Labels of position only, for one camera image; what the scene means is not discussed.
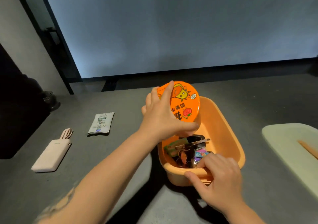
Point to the person's right hand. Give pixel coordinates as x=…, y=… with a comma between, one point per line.
x=221, y=181

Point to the person's left hand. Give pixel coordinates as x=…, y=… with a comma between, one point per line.
x=159, y=117

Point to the person's left thumb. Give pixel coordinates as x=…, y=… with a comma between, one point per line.
x=186, y=128

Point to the person's left middle finger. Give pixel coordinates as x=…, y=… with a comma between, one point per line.
x=155, y=95

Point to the person's right thumb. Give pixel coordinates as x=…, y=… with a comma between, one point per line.
x=196, y=180

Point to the person's left little finger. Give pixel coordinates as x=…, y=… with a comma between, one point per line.
x=143, y=110

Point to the orange instant noodle cup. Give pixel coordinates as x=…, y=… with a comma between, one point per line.
x=185, y=104

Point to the orange plastic basin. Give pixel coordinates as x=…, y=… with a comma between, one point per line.
x=221, y=131

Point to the person's left forearm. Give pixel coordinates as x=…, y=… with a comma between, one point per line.
x=104, y=181

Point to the person's right forearm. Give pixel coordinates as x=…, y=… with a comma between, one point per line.
x=244, y=214

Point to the black glossy device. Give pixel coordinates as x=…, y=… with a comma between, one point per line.
x=196, y=140

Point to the green snack packet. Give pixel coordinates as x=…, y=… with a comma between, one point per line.
x=174, y=148

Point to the dark picture card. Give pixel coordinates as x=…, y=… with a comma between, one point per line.
x=185, y=158

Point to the blue purple small packet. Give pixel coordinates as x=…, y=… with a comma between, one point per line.
x=201, y=154

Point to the grey white wipes packet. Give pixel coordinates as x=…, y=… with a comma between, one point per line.
x=101, y=123

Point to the large white projection screen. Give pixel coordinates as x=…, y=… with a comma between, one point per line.
x=178, y=27

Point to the pale green plastic tray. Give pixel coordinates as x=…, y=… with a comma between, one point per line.
x=293, y=154

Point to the white power bank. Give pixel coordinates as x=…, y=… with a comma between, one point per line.
x=51, y=155

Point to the light wooden stick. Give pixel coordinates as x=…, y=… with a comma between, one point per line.
x=309, y=149

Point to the black chair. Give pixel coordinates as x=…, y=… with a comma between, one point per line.
x=19, y=117

